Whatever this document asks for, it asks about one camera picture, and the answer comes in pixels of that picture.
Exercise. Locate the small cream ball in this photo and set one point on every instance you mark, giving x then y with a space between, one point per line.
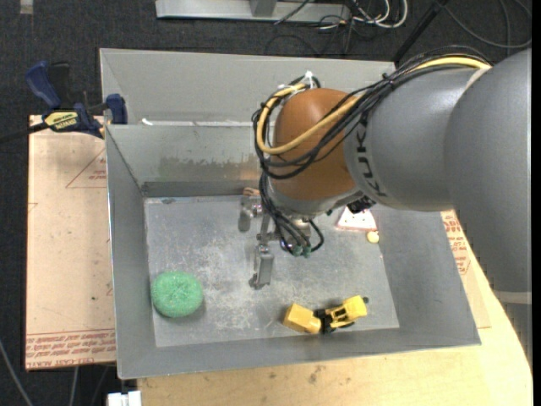
373 237

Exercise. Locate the grey metal bin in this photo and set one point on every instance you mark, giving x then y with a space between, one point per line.
203 243

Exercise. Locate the yellow toy loader truck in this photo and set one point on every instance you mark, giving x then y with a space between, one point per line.
338 313

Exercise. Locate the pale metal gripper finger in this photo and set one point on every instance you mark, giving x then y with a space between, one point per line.
263 269
245 220

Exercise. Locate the green round scrub sponge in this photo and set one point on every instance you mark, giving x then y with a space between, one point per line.
176 294

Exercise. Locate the black cylinder on white bracket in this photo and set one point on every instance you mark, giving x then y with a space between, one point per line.
357 220

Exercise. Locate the brown cardboard board red print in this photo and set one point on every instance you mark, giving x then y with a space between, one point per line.
67 243

